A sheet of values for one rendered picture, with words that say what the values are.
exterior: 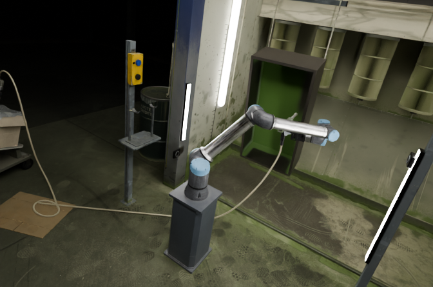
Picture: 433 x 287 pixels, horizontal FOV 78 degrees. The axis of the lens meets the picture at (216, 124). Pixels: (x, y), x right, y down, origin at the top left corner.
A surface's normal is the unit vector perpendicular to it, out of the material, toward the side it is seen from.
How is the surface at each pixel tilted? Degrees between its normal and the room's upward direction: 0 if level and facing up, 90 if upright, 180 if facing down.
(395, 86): 90
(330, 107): 57
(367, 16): 90
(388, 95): 90
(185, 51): 90
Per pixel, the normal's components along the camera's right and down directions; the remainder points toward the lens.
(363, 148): -0.37, -0.28
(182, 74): -0.53, 0.26
